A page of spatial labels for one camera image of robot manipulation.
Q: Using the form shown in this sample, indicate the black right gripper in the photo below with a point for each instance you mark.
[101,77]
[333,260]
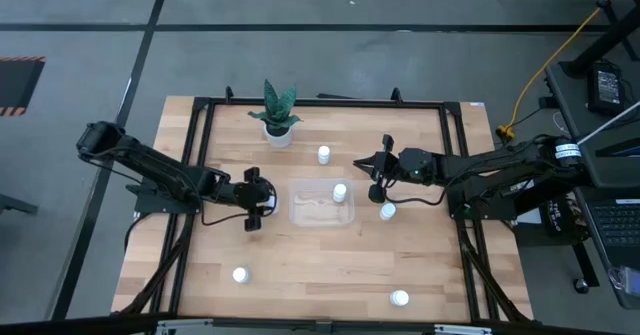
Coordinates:
[390,167]

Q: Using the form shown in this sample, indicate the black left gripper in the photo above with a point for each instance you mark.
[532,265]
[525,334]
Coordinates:
[250,195]

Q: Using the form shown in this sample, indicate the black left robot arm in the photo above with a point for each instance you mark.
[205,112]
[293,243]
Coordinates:
[160,167]

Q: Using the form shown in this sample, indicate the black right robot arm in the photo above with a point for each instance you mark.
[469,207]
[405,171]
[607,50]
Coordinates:
[475,167]

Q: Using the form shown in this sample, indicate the clear plastic basket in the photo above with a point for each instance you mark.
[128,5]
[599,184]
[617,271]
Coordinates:
[312,207]

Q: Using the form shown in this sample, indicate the white plant pot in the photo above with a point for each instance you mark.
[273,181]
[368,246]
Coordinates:
[278,140]

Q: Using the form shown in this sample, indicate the green leafy plant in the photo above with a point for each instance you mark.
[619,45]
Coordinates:
[277,107]

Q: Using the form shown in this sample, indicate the black box with white print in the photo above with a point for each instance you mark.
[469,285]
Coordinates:
[562,222]

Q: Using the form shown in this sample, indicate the black side desk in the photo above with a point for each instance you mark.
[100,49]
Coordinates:
[570,95]

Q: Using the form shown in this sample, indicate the black caster wheel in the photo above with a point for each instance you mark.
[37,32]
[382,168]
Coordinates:
[581,286]

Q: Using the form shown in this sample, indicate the black power adapter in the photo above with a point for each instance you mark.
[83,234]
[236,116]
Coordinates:
[606,87]

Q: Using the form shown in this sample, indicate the black chair base leg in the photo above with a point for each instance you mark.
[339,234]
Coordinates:
[15,205]

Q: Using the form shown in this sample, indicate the dark laptop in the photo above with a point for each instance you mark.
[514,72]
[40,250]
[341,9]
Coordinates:
[617,225]

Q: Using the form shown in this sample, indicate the black stand pole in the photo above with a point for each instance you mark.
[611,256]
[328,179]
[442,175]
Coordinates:
[600,45]

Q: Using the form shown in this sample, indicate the black hazard-striped floor mat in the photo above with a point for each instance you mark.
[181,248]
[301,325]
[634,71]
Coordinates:
[17,82]

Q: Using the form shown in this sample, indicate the clear plastic bag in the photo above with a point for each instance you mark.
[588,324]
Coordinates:
[625,285]

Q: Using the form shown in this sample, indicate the black aluminium table frame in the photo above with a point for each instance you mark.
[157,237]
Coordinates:
[350,103]

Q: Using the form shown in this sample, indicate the silver metal bracket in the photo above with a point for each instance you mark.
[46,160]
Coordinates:
[462,330]
[185,328]

